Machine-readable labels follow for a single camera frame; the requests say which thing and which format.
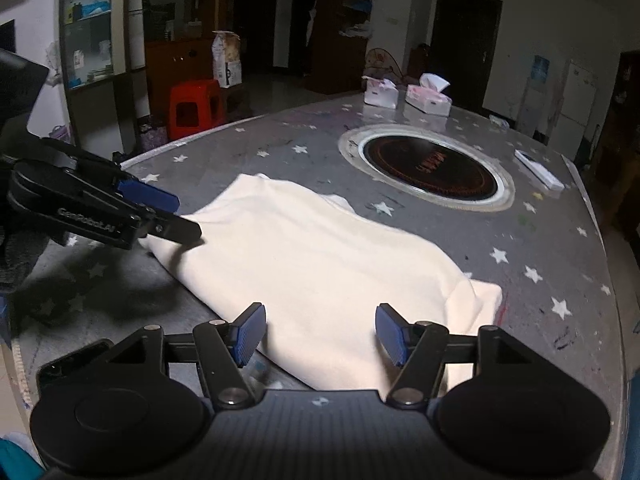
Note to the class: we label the round black induction cooktop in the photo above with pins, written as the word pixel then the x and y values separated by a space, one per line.
pixel 429 166

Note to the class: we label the white remote control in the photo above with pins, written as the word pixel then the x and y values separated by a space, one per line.
pixel 542 173

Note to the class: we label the small pink tissue box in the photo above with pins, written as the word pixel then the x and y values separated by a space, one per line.
pixel 380 93

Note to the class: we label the cream white sweater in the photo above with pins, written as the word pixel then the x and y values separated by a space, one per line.
pixel 321 271

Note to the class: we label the glass display cabinet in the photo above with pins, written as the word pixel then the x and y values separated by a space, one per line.
pixel 102 58

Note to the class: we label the white refrigerator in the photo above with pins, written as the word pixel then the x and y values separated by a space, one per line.
pixel 571 110

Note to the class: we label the water dispenser with blue bottle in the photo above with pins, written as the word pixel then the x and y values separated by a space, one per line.
pixel 534 97

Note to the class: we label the red plastic stool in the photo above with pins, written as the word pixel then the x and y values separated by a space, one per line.
pixel 194 106

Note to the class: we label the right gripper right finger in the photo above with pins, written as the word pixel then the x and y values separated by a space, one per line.
pixel 418 350

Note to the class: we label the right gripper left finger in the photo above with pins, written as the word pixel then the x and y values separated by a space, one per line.
pixel 222 349

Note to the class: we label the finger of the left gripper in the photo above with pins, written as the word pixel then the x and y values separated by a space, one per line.
pixel 176 229
pixel 142 193

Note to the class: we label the pink tissue box with tissue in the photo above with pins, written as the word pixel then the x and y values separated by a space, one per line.
pixel 428 95

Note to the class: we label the pink polka dot play tent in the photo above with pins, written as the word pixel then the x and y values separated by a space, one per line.
pixel 380 64

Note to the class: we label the white paper bag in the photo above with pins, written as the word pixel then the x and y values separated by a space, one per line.
pixel 227 68

